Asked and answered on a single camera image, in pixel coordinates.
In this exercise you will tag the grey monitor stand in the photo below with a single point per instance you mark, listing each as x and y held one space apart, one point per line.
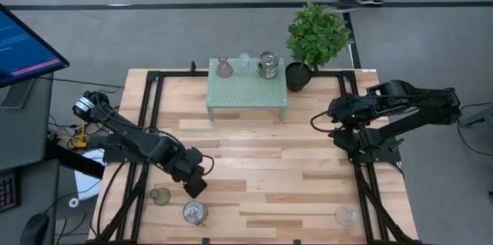
17 92

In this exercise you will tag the computer monitor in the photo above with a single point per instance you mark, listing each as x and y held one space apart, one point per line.
23 48

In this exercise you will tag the black desk support bar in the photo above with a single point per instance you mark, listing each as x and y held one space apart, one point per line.
73 158

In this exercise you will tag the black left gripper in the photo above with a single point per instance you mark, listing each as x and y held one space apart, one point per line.
186 164

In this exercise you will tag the green perforated metal stand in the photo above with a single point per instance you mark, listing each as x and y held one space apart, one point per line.
246 91

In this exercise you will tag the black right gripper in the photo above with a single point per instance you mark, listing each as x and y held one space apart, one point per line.
344 110

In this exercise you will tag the silver tin candle holder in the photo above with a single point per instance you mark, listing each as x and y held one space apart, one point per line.
268 66

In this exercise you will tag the olive green glass candle holder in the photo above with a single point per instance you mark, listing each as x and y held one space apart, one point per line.
160 196

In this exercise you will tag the tall clear glass candle holder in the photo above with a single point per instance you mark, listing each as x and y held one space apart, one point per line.
243 66

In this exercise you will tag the black plant pot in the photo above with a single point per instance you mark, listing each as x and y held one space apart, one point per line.
297 78

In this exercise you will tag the green leafy plant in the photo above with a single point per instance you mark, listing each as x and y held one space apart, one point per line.
317 35

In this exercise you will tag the black computer mouse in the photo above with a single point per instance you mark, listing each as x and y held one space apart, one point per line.
34 229

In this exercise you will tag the black aluminium frame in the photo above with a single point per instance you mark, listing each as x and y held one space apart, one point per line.
146 94

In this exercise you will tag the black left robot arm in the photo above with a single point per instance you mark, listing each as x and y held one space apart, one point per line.
131 137

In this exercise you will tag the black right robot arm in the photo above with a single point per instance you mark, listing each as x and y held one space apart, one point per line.
416 121

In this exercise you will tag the pink glass candle holder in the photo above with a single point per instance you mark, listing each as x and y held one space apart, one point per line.
224 68

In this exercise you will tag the white paper sheet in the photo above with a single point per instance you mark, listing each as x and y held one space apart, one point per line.
86 183

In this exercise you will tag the black keyboard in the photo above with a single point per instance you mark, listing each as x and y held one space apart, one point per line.
7 193

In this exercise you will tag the wide clear glass candle holder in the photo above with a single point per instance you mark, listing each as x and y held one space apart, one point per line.
345 215

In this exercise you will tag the grey desk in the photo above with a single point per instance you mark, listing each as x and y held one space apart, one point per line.
23 133

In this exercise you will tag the grey floor device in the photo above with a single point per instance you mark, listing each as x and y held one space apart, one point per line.
479 117

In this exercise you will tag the white tape roll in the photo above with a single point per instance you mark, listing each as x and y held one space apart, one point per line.
74 202

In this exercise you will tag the silver ribbed glass candle holder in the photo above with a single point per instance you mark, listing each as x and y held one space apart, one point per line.
195 212

